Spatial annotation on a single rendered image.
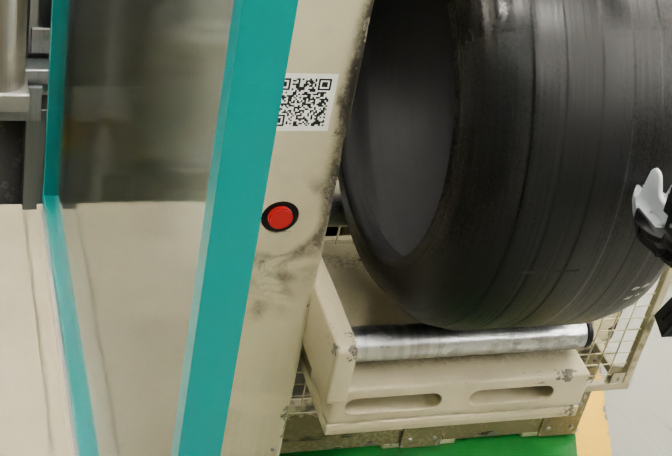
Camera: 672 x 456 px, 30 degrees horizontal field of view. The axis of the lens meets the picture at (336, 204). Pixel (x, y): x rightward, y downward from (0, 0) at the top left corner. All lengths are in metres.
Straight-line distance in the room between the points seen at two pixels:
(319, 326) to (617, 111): 0.47
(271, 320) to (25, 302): 0.63
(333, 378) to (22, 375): 0.64
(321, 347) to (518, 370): 0.28
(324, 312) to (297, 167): 0.20
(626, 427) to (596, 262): 1.61
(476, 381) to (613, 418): 1.39
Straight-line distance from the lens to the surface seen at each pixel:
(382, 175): 1.80
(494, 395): 1.70
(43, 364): 0.97
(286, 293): 1.57
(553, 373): 1.68
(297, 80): 1.39
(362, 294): 1.81
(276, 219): 1.48
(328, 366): 1.53
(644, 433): 3.00
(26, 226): 1.10
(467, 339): 1.61
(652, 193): 1.31
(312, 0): 1.34
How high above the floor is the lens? 1.93
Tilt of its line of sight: 34 degrees down
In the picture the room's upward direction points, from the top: 12 degrees clockwise
